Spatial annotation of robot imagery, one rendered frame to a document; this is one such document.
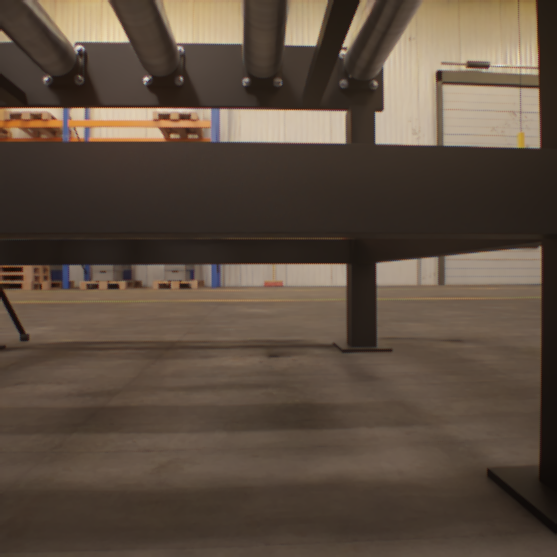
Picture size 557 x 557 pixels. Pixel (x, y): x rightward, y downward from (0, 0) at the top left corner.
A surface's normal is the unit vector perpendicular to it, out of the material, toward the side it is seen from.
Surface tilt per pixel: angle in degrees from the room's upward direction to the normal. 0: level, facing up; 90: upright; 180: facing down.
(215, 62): 90
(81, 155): 90
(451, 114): 90
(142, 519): 0
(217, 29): 90
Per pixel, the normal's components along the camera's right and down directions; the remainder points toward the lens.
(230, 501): 0.00, -1.00
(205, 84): 0.06, 0.00
